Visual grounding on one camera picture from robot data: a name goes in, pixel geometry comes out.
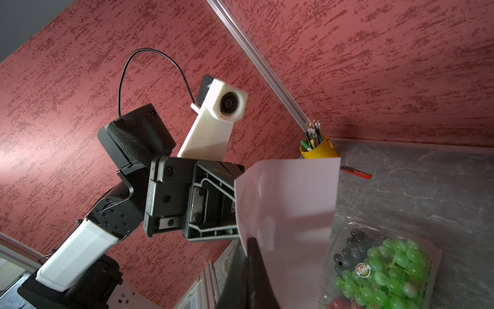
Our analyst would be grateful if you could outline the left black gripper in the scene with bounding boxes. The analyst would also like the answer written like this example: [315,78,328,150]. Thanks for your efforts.
[144,156,244,242]

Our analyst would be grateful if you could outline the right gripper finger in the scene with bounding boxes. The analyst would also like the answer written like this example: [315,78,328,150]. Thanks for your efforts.
[216,238,280,309]

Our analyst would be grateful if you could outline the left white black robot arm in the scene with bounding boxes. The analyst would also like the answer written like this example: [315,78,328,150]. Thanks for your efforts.
[18,104,244,308]

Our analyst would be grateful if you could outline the round sticker on grapes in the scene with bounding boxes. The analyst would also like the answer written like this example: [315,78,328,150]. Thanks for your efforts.
[355,263,372,278]

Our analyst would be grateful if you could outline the mixed grapes clear box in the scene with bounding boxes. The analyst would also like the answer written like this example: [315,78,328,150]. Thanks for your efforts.
[319,221,442,308]

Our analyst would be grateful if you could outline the pens in cup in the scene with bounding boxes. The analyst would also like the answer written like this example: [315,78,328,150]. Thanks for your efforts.
[301,121,323,151]

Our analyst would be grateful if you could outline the yellow pen cup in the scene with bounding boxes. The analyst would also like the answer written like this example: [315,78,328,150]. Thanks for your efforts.
[300,136,340,159]

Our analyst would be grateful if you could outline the red marker pen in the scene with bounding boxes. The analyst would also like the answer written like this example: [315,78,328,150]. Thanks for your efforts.
[340,166,373,180]

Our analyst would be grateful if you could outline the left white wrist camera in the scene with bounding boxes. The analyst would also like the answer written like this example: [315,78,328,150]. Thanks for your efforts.
[178,75,248,161]

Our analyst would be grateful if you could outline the left aluminium corner post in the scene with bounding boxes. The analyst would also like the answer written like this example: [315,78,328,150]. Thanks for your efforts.
[207,0,309,132]

